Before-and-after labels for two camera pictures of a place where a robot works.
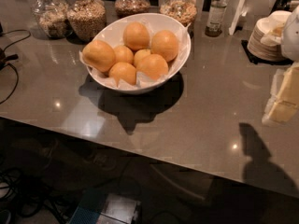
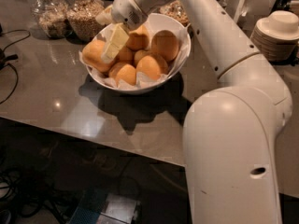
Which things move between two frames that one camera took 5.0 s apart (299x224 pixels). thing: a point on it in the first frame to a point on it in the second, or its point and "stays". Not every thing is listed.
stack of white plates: [265, 38] stays
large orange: [99, 55] stays
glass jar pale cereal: [49, 11] stays
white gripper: [291, 36] to [127, 11]
